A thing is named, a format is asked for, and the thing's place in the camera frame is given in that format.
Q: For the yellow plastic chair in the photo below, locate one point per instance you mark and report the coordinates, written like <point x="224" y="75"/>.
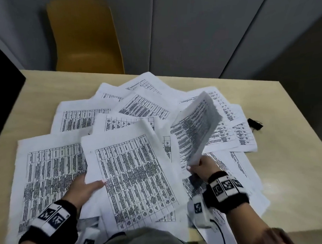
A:
<point x="85" y="36"/>

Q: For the brown scrunchie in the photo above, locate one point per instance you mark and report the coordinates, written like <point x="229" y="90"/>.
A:
<point x="278" y="236"/>

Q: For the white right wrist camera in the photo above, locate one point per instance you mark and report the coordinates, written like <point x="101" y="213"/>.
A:
<point x="199" y="209"/>

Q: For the person's right hand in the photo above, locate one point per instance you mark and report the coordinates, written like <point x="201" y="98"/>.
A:
<point x="207" y="167"/>

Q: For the pile of printed papers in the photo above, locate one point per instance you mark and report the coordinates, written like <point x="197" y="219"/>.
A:
<point x="53" y="167"/>

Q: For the person's right forearm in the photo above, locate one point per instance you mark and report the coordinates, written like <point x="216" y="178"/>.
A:
<point x="242" y="223"/>

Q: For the black left wristband with markers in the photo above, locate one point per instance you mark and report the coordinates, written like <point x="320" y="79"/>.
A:
<point x="53" y="215"/>

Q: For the grey green shirt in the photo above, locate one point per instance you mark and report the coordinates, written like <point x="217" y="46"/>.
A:
<point x="145" y="241"/>

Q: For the single printed paper sheet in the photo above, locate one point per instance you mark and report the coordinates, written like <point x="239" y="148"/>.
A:
<point x="136" y="175"/>
<point x="195" y="124"/>

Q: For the black binder clip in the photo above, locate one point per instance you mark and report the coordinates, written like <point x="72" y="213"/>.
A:
<point x="254" y="124"/>

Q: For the black monitor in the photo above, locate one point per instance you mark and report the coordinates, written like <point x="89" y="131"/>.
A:
<point x="3" y="100"/>

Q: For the person's left hand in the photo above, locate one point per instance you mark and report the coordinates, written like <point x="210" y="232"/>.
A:
<point x="79" y="193"/>

